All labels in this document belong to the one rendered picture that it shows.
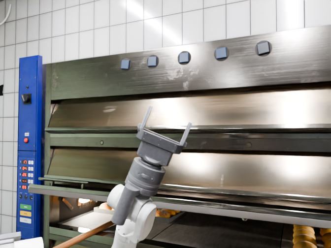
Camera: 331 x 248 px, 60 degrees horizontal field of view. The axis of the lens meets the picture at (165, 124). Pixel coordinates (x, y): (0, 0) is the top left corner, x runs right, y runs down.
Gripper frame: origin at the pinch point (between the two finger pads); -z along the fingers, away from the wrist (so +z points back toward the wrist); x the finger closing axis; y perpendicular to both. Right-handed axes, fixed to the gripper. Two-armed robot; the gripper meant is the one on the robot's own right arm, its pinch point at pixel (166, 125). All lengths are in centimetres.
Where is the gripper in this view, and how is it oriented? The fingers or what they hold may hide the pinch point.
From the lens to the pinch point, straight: 73.0
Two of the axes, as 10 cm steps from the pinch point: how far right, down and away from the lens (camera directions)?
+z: -3.8, 9.2, 0.9
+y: 0.3, -0.9, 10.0
